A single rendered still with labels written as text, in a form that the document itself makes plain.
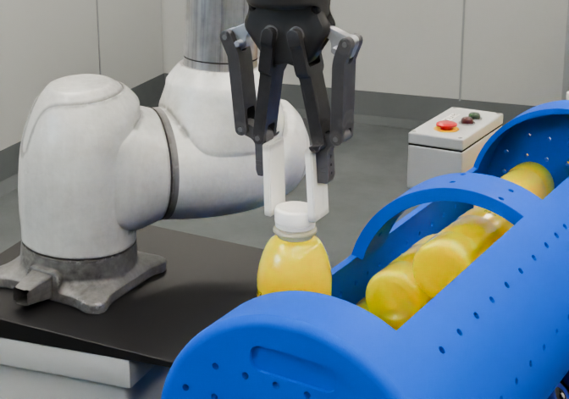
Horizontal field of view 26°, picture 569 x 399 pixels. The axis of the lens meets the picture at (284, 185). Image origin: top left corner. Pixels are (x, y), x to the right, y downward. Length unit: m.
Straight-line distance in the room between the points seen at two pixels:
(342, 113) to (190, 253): 0.74
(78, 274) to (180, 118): 0.24
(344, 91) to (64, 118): 0.57
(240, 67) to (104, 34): 5.07
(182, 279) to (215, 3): 0.38
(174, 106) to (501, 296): 0.59
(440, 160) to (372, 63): 4.26
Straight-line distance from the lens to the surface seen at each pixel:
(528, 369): 1.25
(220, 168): 1.63
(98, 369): 1.55
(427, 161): 2.12
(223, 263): 1.76
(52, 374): 1.61
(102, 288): 1.63
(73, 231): 1.60
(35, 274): 1.63
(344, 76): 1.08
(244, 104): 1.13
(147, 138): 1.60
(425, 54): 6.26
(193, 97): 1.62
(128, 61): 6.43
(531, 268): 1.31
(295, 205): 1.15
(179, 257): 1.77
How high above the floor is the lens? 1.67
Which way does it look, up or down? 18 degrees down
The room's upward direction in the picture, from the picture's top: straight up
